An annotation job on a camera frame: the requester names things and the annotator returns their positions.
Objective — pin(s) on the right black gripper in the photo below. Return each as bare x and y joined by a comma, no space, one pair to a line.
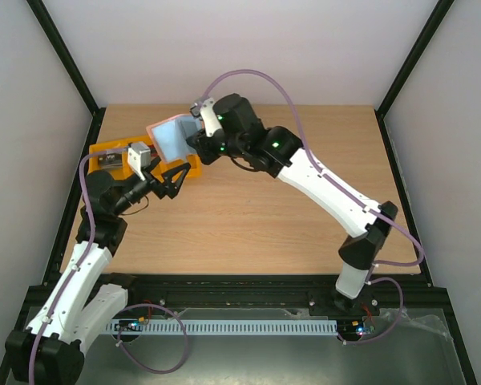
200,141

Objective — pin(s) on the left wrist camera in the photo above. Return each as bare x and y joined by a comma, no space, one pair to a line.
138,157

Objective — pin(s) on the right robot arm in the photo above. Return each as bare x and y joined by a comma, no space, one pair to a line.
230,127

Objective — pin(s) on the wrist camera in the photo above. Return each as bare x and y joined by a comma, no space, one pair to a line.
138,157
202,109

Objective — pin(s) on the right black frame post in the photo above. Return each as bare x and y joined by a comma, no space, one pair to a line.
421,43

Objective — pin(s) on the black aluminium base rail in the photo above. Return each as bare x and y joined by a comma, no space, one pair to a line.
315,293

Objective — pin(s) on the white slotted cable duct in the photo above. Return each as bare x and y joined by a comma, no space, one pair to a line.
226,327

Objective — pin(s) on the yellow bin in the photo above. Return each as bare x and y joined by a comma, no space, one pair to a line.
154,153
118,174
194,161

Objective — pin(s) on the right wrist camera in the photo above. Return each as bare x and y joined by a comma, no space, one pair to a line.
202,109

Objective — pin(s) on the left yellow bin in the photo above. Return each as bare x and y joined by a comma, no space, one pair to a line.
118,174

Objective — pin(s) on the right yellow bin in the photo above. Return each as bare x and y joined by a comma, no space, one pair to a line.
194,161

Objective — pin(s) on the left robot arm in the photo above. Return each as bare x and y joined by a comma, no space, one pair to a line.
52,348

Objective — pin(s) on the tan leather card holder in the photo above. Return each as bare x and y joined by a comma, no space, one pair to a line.
169,137

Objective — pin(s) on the middle yellow bin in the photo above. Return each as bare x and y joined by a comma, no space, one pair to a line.
154,153

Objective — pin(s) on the left black frame post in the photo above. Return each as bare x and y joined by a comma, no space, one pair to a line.
57,42

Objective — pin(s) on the black frame post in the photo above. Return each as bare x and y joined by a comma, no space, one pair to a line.
57,42
421,43

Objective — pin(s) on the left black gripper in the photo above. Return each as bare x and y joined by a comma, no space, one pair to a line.
167,188

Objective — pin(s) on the black card stack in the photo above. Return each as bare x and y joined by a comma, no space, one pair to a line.
110,160

